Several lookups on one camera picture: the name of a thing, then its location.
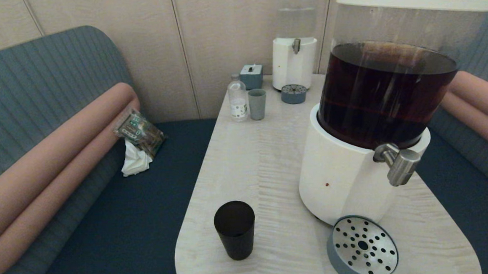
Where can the black plastic cup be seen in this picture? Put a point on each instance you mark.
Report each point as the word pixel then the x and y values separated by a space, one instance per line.
pixel 235 233

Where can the large dark tea dispenser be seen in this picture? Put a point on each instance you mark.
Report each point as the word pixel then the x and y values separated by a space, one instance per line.
pixel 341 169

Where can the large silver dispenser tap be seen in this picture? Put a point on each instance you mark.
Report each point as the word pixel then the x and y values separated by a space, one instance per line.
pixel 402 166

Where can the grey plastic cup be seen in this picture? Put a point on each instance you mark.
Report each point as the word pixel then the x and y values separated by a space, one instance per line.
pixel 258 106

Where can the clear plastic bottle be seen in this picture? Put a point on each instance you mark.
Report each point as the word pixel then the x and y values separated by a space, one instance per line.
pixel 238 99

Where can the grey tissue box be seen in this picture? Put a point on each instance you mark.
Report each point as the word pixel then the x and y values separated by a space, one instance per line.
pixel 251 79

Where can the small grey drip tray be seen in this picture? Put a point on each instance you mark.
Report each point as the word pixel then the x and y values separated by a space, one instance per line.
pixel 294 96

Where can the small clear water dispenser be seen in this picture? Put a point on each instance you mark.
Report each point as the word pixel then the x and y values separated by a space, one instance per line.
pixel 292 67

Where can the green snack packet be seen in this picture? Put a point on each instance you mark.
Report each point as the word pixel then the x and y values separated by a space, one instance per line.
pixel 141 133

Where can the small silver dispenser tap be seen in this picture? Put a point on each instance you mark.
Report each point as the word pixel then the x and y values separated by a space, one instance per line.
pixel 296 45

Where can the white crumpled tissue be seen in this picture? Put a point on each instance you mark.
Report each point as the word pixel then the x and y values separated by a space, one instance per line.
pixel 136 161

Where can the large grey perforated drip tray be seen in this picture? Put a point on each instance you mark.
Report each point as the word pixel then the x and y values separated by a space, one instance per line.
pixel 362 247

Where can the pink bolster cushion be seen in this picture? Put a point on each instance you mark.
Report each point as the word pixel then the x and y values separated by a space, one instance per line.
pixel 43 214
pixel 477 124
pixel 60 138
pixel 484 95

